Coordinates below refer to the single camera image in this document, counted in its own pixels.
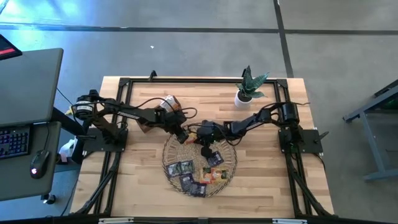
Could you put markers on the white tea packet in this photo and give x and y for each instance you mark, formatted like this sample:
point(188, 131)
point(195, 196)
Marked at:
point(168, 104)

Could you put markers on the black backlit keyboard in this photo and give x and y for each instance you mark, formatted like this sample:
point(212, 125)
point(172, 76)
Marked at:
point(14, 141)

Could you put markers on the yellow power plug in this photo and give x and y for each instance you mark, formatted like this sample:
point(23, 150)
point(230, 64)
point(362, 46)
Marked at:
point(69, 110)

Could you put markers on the black frame clamp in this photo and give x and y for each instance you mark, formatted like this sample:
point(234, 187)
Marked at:
point(153, 74)

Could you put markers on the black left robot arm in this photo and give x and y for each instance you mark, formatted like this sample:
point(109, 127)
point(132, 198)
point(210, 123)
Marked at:
point(130, 113)

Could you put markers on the silver bracket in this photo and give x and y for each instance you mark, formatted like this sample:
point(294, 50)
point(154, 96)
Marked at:
point(289, 221)
point(115, 221)

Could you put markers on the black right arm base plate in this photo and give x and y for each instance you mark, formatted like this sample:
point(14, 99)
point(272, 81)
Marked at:
point(308, 144)

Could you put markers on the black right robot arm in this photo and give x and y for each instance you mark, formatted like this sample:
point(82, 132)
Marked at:
point(248, 124)

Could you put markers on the black clamp lever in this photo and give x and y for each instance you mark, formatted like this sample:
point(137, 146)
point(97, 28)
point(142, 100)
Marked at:
point(321, 137)

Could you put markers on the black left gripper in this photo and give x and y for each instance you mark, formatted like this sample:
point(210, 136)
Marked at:
point(174, 121)

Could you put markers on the black aluminium table frame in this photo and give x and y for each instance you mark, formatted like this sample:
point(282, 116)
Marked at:
point(202, 80)

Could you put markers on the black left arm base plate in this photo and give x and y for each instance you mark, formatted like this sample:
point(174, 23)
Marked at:
point(93, 144)

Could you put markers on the black caster wheel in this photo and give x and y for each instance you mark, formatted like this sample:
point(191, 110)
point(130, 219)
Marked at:
point(49, 199)

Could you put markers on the snake plant in white pot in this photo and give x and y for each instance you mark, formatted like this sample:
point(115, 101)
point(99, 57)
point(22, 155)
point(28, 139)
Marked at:
point(243, 101)

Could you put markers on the black computer mouse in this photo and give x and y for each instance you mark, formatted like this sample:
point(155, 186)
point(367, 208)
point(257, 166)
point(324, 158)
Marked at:
point(39, 164)

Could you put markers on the dark grey desk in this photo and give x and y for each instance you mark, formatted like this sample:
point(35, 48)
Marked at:
point(18, 180)
point(28, 87)

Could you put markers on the round woven straw placemat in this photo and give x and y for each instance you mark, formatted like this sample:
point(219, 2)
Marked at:
point(183, 152)

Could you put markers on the wooden organizer box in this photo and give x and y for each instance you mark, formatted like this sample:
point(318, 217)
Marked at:
point(178, 105)

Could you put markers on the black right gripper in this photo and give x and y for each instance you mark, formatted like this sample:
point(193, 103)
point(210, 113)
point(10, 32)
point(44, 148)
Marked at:
point(210, 133)

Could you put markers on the orange yellow tea packet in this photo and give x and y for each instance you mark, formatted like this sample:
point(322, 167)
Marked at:
point(191, 138)
point(206, 175)
point(220, 174)

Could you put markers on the grey metal table frame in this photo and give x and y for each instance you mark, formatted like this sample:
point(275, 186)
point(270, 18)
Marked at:
point(375, 149)

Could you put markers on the dark green tea packet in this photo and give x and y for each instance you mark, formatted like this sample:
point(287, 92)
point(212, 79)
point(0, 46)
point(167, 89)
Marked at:
point(173, 169)
point(187, 167)

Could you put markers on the black screen with red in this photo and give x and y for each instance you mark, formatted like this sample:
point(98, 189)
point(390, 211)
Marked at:
point(7, 49)

